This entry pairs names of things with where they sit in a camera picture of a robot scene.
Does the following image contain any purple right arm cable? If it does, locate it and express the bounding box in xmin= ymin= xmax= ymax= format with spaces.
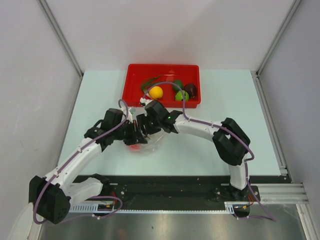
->
xmin=139 ymin=81 xmax=277 ymax=223

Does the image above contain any green fake ball fruit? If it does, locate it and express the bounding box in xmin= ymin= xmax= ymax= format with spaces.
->
xmin=174 ymin=90 xmax=190 ymax=102

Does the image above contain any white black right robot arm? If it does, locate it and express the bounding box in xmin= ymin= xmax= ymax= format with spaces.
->
xmin=136 ymin=97 xmax=254 ymax=201

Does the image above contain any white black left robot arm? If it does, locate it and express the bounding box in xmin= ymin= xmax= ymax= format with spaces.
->
xmin=28 ymin=108 xmax=147 ymax=225

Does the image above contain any dark red fake fruit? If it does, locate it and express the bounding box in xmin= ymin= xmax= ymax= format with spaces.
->
xmin=184 ymin=83 xmax=198 ymax=98

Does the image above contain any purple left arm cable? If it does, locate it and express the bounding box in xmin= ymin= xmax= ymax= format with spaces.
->
xmin=32 ymin=99 xmax=131 ymax=227

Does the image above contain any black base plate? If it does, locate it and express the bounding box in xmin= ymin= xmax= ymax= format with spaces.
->
xmin=81 ymin=174 xmax=262 ymax=218

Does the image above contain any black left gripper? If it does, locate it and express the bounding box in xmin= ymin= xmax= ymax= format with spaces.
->
xmin=112 ymin=119 xmax=147 ymax=146

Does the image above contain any aluminium rail right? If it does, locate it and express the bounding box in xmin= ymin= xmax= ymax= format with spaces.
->
xmin=254 ymin=72 xmax=320 ymax=240

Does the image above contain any green fake chive sprig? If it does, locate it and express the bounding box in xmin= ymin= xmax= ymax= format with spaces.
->
xmin=140 ymin=75 xmax=173 ymax=92

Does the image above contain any white slotted cable duct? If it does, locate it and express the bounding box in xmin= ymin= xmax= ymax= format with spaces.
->
xmin=68 ymin=202 xmax=237 ymax=215

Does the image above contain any yellow fake lemon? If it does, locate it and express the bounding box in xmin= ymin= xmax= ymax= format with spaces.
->
xmin=148 ymin=85 xmax=164 ymax=100

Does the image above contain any aluminium frame post left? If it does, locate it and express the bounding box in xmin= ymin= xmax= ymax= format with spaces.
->
xmin=36 ymin=0 xmax=84 ymax=79

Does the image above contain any clear zip top bag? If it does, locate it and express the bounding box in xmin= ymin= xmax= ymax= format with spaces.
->
xmin=126 ymin=130 xmax=166 ymax=155

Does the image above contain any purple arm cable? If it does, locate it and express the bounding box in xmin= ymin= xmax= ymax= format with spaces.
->
xmin=139 ymin=81 xmax=277 ymax=223
xmin=32 ymin=99 xmax=131 ymax=227

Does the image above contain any aluminium frame post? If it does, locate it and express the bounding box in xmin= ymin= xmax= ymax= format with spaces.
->
xmin=36 ymin=0 xmax=84 ymax=79
xmin=255 ymin=0 xmax=304 ymax=78

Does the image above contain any red fake tomato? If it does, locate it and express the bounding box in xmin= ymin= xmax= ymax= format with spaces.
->
xmin=128 ymin=144 xmax=141 ymax=152

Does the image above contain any dark green fake lime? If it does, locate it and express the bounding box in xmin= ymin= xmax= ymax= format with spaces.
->
xmin=172 ymin=79 xmax=184 ymax=92

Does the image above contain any aluminium frame post right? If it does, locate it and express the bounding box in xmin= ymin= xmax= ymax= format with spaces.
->
xmin=255 ymin=0 xmax=304 ymax=78

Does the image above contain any red plastic tray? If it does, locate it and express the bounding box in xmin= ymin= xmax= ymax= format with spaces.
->
xmin=122 ymin=63 xmax=201 ymax=109

